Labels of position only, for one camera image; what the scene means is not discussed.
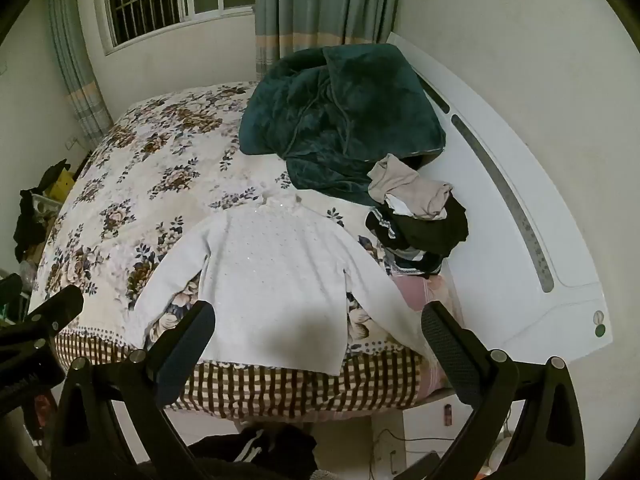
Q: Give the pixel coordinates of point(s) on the bed with floral bedspread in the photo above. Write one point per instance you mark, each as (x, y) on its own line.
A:
(150, 160)

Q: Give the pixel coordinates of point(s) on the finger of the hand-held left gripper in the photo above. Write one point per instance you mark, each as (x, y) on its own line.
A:
(47, 312)
(9, 290)

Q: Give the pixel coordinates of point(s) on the wide grey-green curtain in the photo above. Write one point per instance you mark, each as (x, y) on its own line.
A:
(325, 5)

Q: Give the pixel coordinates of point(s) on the white curved headboard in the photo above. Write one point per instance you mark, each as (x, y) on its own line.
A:
(550, 210)

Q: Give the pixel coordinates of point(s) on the striped dark garment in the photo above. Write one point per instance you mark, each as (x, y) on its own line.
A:
(417, 262)

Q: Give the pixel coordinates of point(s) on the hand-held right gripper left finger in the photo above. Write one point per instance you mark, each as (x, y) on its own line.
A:
(184, 345)

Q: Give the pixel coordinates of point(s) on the white knit sweater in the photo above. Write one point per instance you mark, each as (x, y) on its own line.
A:
(280, 280)

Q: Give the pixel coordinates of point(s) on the pink sheet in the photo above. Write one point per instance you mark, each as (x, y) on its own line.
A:
(415, 292)

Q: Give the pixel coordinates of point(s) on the black cloth on clutter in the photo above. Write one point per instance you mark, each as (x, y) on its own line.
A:
(30, 215)

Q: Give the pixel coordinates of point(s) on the person's black striped pants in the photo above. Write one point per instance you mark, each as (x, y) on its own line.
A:
(250, 452)

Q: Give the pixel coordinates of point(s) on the dark green plush blanket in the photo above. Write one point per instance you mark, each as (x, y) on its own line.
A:
(345, 115)

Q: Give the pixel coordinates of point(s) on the wall socket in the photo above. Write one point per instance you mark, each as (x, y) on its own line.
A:
(72, 142)

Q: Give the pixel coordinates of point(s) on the small brown bottle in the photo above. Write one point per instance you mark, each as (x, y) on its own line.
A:
(448, 414)

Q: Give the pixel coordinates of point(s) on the black garment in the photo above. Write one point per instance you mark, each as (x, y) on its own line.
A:
(435, 232)

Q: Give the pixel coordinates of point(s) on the yellow box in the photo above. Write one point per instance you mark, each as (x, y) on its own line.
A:
(61, 186)

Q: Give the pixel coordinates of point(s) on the narrow grey-green curtain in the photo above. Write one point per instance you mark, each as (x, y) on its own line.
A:
(80, 75)

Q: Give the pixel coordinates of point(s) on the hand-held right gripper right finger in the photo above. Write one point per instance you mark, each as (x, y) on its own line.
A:
(450, 355)

